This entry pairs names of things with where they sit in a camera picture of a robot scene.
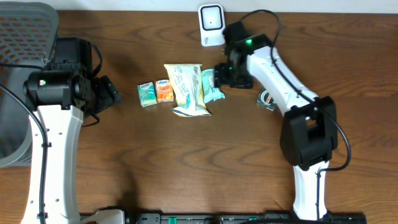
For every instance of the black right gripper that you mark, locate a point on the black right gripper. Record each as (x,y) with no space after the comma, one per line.
(220,76)

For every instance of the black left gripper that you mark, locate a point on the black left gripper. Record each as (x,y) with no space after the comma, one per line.
(106,94)

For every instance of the mint green wipes pack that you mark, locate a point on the mint green wipes pack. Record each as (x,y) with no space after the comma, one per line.
(211,93)

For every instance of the teal tissue box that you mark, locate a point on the teal tissue box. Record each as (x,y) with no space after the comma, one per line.
(147,94)

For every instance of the cream snack bag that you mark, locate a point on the cream snack bag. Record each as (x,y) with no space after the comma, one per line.
(187,85)

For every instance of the orange small packet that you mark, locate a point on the orange small packet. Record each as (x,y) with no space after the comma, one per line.
(164,91)

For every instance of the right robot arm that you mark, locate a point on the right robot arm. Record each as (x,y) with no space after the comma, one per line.
(308,136)

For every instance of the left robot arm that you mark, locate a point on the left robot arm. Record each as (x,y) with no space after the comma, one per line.
(61,96)

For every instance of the white barcode scanner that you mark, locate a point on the white barcode scanner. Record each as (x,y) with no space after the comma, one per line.
(212,24)

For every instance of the dark grey plastic basket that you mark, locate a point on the dark grey plastic basket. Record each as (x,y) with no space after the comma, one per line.
(28,33)

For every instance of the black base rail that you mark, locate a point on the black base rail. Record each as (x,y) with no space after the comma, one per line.
(217,218)

